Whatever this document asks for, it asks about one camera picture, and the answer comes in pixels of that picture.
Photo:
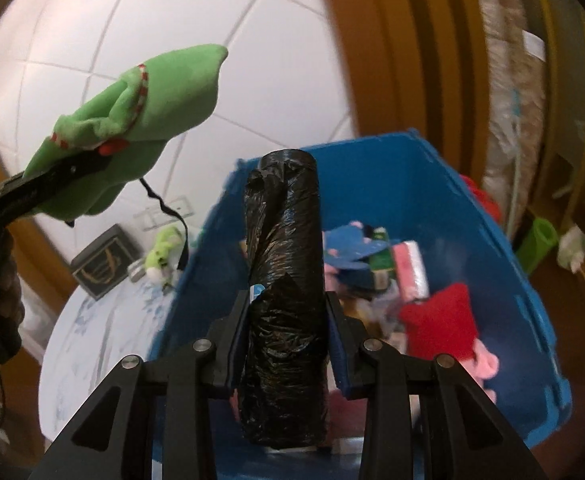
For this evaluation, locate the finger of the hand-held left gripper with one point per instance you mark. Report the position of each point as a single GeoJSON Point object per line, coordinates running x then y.
{"type": "Point", "coordinates": [17, 195]}

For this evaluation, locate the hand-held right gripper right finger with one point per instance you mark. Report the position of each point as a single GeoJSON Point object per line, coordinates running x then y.
{"type": "Point", "coordinates": [340, 360]}

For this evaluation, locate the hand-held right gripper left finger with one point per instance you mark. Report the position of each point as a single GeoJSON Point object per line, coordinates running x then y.
{"type": "Point", "coordinates": [236, 345]}

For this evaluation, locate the black plastic bag roll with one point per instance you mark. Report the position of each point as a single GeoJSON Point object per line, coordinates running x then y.
{"type": "Point", "coordinates": [282, 285]}

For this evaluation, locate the green frog plush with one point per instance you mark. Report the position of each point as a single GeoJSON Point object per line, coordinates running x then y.
{"type": "Point", "coordinates": [163, 255]}

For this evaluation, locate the green plush cloth toy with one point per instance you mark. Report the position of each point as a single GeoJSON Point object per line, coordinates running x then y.
{"type": "Point", "coordinates": [172, 95]}

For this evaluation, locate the blue plastic container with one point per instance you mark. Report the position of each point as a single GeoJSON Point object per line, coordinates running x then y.
{"type": "Point", "coordinates": [397, 180]}

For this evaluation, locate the red star plush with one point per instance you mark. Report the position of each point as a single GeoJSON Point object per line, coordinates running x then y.
{"type": "Point", "coordinates": [437, 320]}

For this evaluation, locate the green box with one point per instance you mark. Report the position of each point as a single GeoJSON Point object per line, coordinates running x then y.
{"type": "Point", "coordinates": [380, 260]}

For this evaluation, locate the dark framed picture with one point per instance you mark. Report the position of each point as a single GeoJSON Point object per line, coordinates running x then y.
{"type": "Point", "coordinates": [105, 262]}

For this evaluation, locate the pink striped towel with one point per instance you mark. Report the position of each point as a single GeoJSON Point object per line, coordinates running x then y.
{"type": "Point", "coordinates": [410, 270]}

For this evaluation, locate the blue plush toy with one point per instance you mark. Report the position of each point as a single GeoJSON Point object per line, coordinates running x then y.
{"type": "Point", "coordinates": [345, 245]}

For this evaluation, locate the white floral tablecloth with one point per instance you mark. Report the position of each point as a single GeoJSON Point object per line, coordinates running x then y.
{"type": "Point", "coordinates": [102, 340]}

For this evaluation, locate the pink plush toy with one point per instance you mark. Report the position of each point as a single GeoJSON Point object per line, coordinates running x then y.
{"type": "Point", "coordinates": [485, 362]}

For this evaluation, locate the red plastic case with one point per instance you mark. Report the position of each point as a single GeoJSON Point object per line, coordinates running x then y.
{"type": "Point", "coordinates": [482, 200]}

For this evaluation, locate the green rolled mat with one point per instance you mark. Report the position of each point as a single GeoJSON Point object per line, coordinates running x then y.
{"type": "Point", "coordinates": [537, 242]}

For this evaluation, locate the white crumpled tissue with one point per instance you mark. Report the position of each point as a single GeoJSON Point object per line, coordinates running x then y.
{"type": "Point", "coordinates": [575, 250]}

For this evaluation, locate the rolled patterned carpet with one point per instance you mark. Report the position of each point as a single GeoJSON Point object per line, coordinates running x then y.
{"type": "Point", "coordinates": [512, 110]}

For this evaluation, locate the wooden cabinet with grey panels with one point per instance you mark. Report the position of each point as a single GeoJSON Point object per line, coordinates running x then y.
{"type": "Point", "coordinates": [582, 110]}

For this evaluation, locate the white wall socket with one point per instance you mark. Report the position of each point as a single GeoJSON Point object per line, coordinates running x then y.
{"type": "Point", "coordinates": [165, 212]}

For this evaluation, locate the wooden door frame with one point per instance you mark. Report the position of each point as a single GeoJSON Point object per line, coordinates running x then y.
{"type": "Point", "coordinates": [397, 60]}

